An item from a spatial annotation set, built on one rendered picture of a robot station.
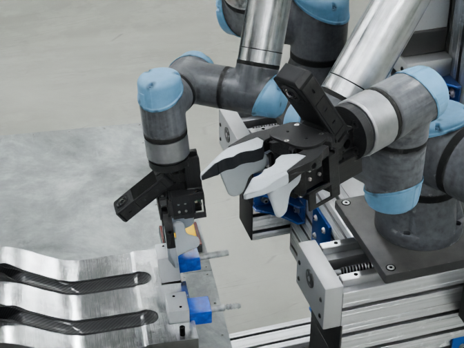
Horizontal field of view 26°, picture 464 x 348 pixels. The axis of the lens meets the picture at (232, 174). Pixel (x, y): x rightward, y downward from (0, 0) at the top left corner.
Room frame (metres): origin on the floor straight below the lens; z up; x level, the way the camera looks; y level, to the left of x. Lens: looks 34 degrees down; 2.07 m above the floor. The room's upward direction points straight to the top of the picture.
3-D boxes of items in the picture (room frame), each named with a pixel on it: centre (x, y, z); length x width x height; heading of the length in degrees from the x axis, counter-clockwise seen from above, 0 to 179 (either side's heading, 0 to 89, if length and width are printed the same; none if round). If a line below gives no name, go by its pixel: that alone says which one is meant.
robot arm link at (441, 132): (1.39, -0.33, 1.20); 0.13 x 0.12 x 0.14; 43
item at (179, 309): (1.34, 0.05, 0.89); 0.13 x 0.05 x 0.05; 100
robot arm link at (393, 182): (1.13, -0.21, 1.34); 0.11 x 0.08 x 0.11; 43
